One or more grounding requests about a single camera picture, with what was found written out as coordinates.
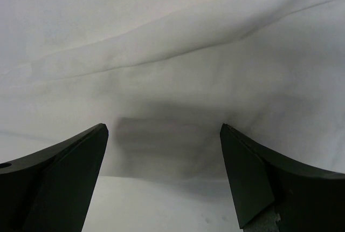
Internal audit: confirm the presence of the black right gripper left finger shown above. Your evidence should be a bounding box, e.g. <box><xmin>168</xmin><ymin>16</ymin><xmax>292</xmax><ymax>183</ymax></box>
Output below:
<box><xmin>1</xmin><ymin>124</ymin><xmax>108</xmax><ymax>232</ymax></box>

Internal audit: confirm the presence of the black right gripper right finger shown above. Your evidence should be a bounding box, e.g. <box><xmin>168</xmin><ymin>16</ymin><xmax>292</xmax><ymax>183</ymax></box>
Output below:
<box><xmin>220</xmin><ymin>124</ymin><xmax>344</xmax><ymax>231</ymax></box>

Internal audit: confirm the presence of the white green raglan t-shirt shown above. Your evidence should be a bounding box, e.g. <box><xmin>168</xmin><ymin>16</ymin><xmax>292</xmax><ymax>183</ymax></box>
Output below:
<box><xmin>1</xmin><ymin>0</ymin><xmax>344</xmax><ymax>180</ymax></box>

